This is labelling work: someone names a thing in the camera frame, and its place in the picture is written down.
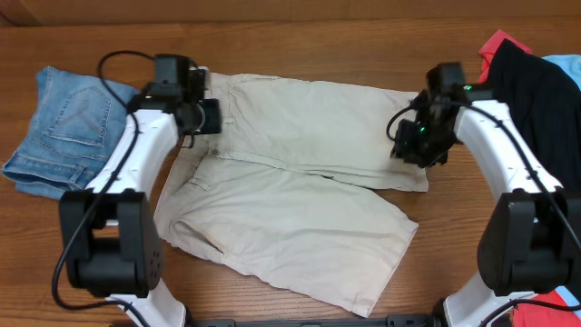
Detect light blue garment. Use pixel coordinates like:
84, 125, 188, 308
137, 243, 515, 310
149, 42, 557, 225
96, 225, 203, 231
542, 54, 581, 310

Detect folded blue denim jeans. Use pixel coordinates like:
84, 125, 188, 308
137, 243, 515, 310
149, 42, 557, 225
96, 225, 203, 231
2, 65, 137, 200

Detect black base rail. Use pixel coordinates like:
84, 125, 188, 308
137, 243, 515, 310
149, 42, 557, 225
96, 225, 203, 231
186, 314, 447, 327

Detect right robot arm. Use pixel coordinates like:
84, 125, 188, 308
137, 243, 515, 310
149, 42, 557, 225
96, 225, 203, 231
392, 100, 580, 326

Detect beige cotton shorts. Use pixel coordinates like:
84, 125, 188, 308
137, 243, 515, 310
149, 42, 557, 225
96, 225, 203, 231
154, 74, 428, 317

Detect black garment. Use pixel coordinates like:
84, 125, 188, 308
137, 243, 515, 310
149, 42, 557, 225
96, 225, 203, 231
487, 40, 580, 191

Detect red garment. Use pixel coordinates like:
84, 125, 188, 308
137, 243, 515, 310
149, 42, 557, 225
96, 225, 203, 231
474, 29, 581, 327

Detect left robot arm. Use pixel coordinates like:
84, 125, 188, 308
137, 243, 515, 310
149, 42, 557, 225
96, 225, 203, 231
52, 99, 222, 326

